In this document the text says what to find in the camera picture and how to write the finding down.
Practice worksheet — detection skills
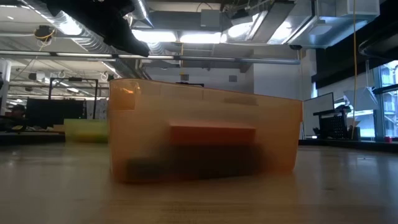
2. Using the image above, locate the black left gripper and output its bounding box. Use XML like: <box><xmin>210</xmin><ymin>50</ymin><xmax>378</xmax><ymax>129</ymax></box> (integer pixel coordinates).
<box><xmin>46</xmin><ymin>0</ymin><xmax>151</xmax><ymax>58</ymax></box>

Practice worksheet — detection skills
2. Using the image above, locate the orange plastic bin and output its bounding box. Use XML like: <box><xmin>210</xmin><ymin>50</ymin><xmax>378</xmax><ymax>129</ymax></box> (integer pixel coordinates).
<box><xmin>107</xmin><ymin>78</ymin><xmax>304</xmax><ymax>184</ymax></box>

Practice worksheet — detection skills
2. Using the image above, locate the yellow long cylinder block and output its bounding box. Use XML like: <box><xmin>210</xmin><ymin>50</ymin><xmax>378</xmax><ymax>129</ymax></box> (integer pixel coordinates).
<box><xmin>74</xmin><ymin>132</ymin><xmax>109</xmax><ymax>143</ymax></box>

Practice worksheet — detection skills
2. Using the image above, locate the yellow rectangular block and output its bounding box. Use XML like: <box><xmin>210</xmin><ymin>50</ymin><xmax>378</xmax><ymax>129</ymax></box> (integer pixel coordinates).
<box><xmin>169</xmin><ymin>123</ymin><xmax>257</xmax><ymax>146</ymax></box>

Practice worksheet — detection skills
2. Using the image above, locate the light blue large block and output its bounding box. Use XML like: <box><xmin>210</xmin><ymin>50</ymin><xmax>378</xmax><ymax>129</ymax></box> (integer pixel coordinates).
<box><xmin>169</xmin><ymin>144</ymin><xmax>262</xmax><ymax>180</ymax></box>

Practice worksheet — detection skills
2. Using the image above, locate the ceiling light panel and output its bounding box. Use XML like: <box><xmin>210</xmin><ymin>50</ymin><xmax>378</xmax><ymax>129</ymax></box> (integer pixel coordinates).
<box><xmin>132</xmin><ymin>29</ymin><xmax>223</xmax><ymax>44</ymax></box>

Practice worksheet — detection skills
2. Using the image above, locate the grey ceiling box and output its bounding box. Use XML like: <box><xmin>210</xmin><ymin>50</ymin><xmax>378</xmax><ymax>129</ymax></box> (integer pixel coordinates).
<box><xmin>200</xmin><ymin>8</ymin><xmax>222</xmax><ymax>29</ymax></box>

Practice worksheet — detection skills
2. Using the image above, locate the silver ceiling pipe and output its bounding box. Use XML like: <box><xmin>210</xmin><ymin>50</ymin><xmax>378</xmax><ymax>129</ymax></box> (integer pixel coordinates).
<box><xmin>0</xmin><ymin>50</ymin><xmax>302</xmax><ymax>65</ymax></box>

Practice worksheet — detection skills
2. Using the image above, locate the yellow plastic bin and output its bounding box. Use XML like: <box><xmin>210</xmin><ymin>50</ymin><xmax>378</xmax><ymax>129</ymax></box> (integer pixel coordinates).
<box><xmin>63</xmin><ymin>118</ymin><xmax>109</xmax><ymax>144</ymax></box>

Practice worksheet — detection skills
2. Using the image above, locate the dark computer monitor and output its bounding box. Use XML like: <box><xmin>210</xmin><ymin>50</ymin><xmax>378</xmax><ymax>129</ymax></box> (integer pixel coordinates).
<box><xmin>24</xmin><ymin>98</ymin><xmax>88</xmax><ymax>128</ymax></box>

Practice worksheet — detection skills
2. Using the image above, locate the person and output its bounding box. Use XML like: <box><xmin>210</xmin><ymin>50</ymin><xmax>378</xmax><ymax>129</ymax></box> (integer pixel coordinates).
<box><xmin>11</xmin><ymin>104</ymin><xmax>27</xmax><ymax>119</ymax></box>

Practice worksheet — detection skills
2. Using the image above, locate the white whiteboard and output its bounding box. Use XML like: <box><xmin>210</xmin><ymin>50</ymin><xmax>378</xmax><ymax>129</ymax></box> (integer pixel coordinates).
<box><xmin>302</xmin><ymin>91</ymin><xmax>336</xmax><ymax>138</ymax></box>

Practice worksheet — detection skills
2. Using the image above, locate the white hanging sheet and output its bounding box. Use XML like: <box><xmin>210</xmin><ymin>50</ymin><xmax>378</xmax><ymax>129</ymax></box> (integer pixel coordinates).
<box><xmin>343</xmin><ymin>86</ymin><xmax>380</xmax><ymax>112</ymax></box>

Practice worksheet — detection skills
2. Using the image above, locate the round silver duct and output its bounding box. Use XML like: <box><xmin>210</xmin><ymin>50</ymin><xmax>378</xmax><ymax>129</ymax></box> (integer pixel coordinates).
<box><xmin>130</xmin><ymin>0</ymin><xmax>155</xmax><ymax>29</ymax></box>

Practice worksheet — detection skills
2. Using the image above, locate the black gantry frame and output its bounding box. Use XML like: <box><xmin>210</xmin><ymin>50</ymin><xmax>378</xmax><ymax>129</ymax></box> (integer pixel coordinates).
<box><xmin>48</xmin><ymin>77</ymin><xmax>100</xmax><ymax>121</ymax></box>

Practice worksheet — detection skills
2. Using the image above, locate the black rectangular stand frame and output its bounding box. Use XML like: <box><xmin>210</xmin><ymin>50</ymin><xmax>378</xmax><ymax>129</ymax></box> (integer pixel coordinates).
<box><xmin>175</xmin><ymin>81</ymin><xmax>205</xmax><ymax>88</ymax></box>

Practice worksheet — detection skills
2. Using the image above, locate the hanging yellow cable reel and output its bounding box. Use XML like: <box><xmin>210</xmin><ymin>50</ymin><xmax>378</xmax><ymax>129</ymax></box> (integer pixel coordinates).
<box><xmin>33</xmin><ymin>24</ymin><xmax>55</xmax><ymax>51</ymax></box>

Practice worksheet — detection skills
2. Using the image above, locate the silver ventilation duct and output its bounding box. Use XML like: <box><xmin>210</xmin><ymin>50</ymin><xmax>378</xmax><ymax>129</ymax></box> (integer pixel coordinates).
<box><xmin>287</xmin><ymin>0</ymin><xmax>381</xmax><ymax>49</ymax></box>

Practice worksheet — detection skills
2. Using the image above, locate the hanging yellow cable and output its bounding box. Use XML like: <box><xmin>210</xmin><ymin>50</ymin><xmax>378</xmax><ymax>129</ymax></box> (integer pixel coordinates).
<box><xmin>351</xmin><ymin>0</ymin><xmax>358</xmax><ymax>139</ymax></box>

